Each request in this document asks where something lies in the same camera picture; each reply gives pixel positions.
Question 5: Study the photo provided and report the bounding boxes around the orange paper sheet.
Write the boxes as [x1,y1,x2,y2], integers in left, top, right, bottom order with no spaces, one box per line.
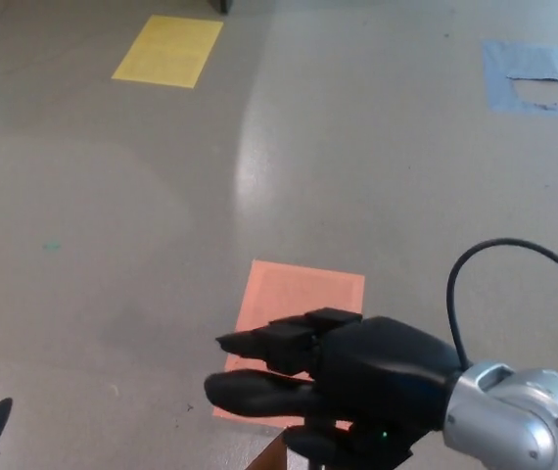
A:
[211,259,366,431]

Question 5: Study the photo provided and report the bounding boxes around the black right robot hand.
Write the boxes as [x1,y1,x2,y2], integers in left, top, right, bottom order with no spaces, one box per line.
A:
[214,306,465,470]

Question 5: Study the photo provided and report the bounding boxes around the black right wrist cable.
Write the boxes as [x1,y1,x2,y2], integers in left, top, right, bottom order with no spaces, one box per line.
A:
[445,237,558,372]

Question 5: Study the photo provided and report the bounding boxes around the torn blue paper sheet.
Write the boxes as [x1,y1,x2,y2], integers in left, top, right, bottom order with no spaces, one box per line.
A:
[480,39,558,120]

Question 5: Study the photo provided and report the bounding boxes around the yellow paper sheet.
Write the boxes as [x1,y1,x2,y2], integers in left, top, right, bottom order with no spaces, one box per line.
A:
[111,14,225,90]

